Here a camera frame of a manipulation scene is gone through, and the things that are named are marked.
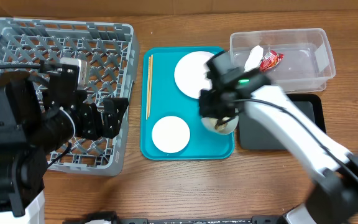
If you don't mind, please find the grey green bowl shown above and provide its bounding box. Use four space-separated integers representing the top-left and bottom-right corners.
201 116 239 135

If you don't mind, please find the brown food scrap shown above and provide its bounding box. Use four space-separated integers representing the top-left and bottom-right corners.
214 117 233 131

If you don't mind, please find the white paper napkin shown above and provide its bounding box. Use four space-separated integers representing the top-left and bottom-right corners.
244 45 264 72

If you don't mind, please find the wooden chopstick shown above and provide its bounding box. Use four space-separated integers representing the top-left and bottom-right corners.
146 55 153 120
146 54 154 119

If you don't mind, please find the red snack wrapper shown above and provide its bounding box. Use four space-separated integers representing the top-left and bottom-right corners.
259 50 284 72

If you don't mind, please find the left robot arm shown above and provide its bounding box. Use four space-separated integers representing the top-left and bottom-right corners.
0 65 129 223

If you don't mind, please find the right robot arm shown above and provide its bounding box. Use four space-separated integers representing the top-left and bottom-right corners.
198 51 358 224

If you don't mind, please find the large white round plate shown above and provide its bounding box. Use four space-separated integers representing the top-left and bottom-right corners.
174 51 214 99

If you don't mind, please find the teal plastic serving tray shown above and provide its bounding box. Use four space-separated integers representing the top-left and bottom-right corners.
140 46 235 161

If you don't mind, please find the small white pink saucer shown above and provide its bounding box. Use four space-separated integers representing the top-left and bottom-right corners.
152 116 190 154

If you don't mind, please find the grey plastic dish rack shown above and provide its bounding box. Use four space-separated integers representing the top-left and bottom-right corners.
0 17 140 176

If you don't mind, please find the black rectangular tray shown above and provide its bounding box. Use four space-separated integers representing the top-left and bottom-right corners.
237 94 326 151

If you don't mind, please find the clear plastic bin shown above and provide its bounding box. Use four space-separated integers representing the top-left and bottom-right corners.
229 28 336 93

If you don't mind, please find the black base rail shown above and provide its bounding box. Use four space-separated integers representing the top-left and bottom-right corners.
62 211 288 224

